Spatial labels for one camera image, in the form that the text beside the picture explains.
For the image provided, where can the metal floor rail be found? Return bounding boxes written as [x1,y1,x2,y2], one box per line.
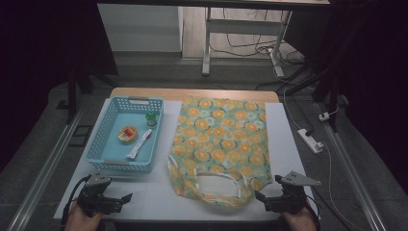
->
[316,102,388,231]
[6,105,89,231]

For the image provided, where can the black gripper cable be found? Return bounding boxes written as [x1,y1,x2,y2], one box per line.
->
[61,174,93,226]
[303,197,322,231]

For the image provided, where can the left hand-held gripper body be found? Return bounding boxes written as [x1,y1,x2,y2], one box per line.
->
[77,172,125,216]

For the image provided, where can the person's left hand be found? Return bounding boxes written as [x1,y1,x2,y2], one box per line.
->
[65,202,104,231]

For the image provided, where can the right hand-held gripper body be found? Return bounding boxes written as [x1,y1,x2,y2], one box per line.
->
[264,170,322,215]

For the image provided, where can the white tube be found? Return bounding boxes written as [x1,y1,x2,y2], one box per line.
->
[125,128,154,162]

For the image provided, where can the person's right hand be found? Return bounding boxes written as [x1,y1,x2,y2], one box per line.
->
[281,200,318,231]

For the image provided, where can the white power strip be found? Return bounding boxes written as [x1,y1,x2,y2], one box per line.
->
[296,128,325,155]

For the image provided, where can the citrus print tote bag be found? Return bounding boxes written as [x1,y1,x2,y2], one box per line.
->
[166,95,274,208]

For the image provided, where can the black floor cables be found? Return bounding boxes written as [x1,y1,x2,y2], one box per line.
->
[210,9,305,66]

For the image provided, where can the light blue plastic basket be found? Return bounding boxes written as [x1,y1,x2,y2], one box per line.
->
[85,95,165,174]

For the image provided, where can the desk with white legs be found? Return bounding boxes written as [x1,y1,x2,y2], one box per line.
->
[95,0,332,78]

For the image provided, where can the black stand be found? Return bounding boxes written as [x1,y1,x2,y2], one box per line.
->
[64,57,120,125]
[311,64,349,133]

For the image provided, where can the small green-capped bottle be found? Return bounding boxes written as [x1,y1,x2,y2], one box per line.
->
[144,111,159,129]

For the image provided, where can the round candy tin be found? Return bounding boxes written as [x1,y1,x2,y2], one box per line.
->
[116,125,140,144]

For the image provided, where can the black curtain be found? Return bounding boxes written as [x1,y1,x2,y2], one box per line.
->
[316,0,408,195]
[0,0,119,171]

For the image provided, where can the black floor plate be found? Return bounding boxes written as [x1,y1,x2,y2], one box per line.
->
[68,124,94,148]

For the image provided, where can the white cabinet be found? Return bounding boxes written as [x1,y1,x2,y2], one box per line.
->
[97,3,184,53]

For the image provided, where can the white cable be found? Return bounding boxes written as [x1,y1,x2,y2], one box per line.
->
[321,141,357,230]

